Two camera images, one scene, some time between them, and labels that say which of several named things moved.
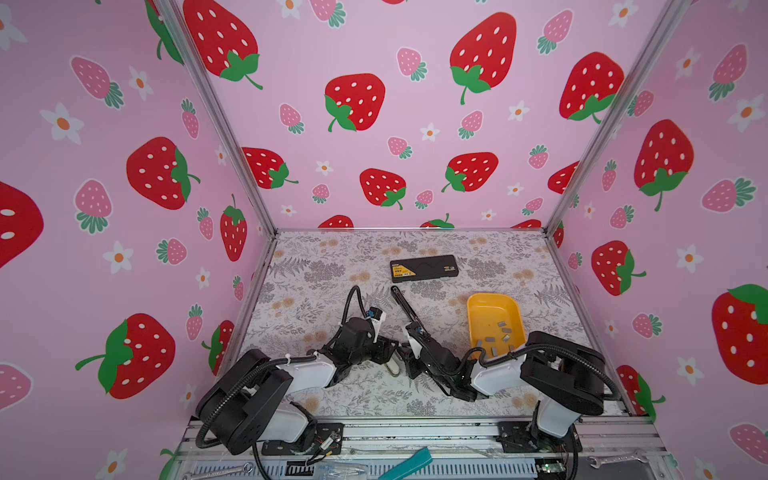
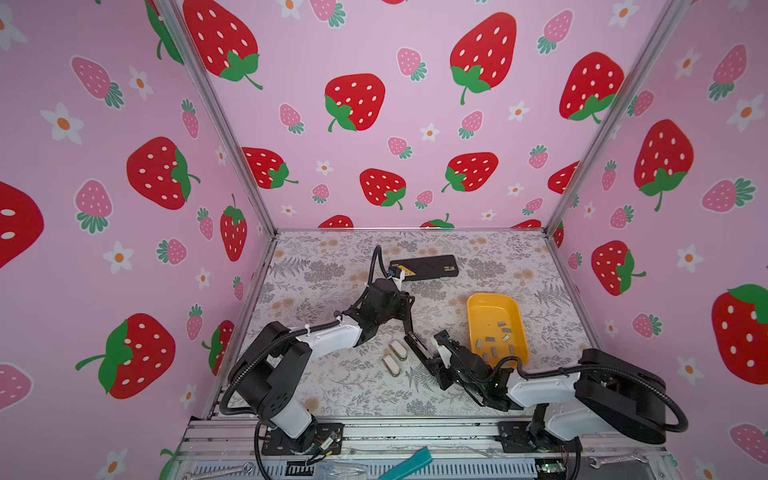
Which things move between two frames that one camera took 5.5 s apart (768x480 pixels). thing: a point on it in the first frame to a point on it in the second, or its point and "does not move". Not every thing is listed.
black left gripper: x=387 y=348 to x=405 y=306
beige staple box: x=393 y=367 does not move
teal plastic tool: x=415 y=462 does not move
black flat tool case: x=423 y=268 does not move
